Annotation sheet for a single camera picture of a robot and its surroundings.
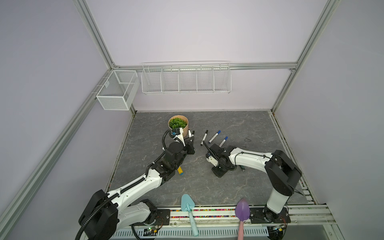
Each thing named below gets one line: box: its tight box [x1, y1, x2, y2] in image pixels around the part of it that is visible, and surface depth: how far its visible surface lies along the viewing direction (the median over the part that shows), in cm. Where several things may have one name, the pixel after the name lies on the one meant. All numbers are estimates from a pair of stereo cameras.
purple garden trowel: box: [235, 198, 251, 240], surface depth 77 cm
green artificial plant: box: [169, 117, 188, 129], surface depth 100 cm
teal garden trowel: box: [181, 194, 199, 237], surface depth 77 cm
